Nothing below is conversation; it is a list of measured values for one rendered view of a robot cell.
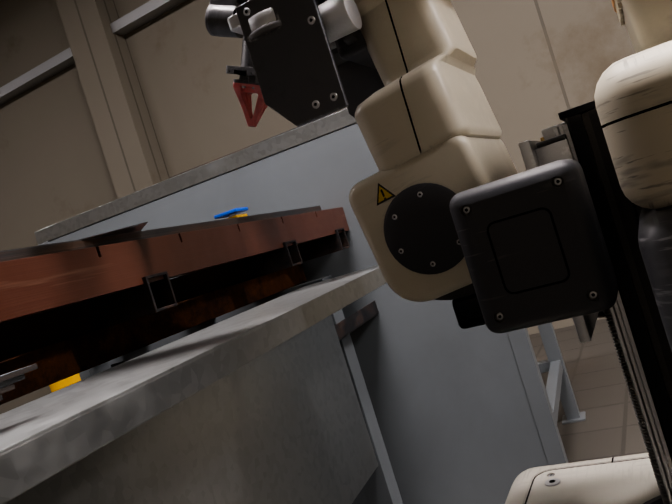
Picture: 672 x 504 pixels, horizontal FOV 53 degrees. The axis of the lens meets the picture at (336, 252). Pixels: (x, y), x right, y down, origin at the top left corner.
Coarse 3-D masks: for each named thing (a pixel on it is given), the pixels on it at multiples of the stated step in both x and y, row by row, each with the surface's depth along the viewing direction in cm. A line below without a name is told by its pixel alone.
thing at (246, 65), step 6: (246, 48) 116; (246, 54) 116; (246, 60) 116; (228, 66) 115; (234, 66) 115; (246, 66) 116; (252, 66) 116; (228, 72) 115; (234, 72) 115; (240, 72) 117; (252, 72) 113
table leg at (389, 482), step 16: (336, 320) 157; (352, 352) 160; (352, 368) 157; (368, 400) 160; (368, 416) 158; (368, 432) 156; (384, 448) 161; (384, 464) 158; (368, 480) 158; (384, 480) 156; (368, 496) 158; (384, 496) 157; (400, 496) 162
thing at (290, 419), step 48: (336, 336) 131; (240, 384) 96; (288, 384) 108; (336, 384) 125; (144, 432) 76; (192, 432) 83; (240, 432) 92; (288, 432) 104; (336, 432) 119; (48, 480) 62; (96, 480) 67; (144, 480) 73; (192, 480) 81; (240, 480) 89; (288, 480) 100; (336, 480) 114
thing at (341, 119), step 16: (336, 112) 164; (304, 128) 168; (320, 128) 166; (336, 128) 165; (256, 144) 173; (272, 144) 171; (288, 144) 170; (224, 160) 177; (240, 160) 175; (256, 160) 173; (176, 176) 182; (192, 176) 180; (208, 176) 179; (144, 192) 186; (160, 192) 185; (96, 208) 193; (112, 208) 191; (128, 208) 189; (64, 224) 197; (80, 224) 195; (48, 240) 200
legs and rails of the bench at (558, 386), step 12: (552, 336) 207; (552, 348) 208; (552, 360) 208; (552, 372) 196; (564, 372) 207; (552, 384) 185; (564, 384) 208; (552, 396) 175; (564, 396) 208; (552, 408) 166; (564, 408) 208; (576, 408) 207; (564, 420) 209; (576, 420) 206
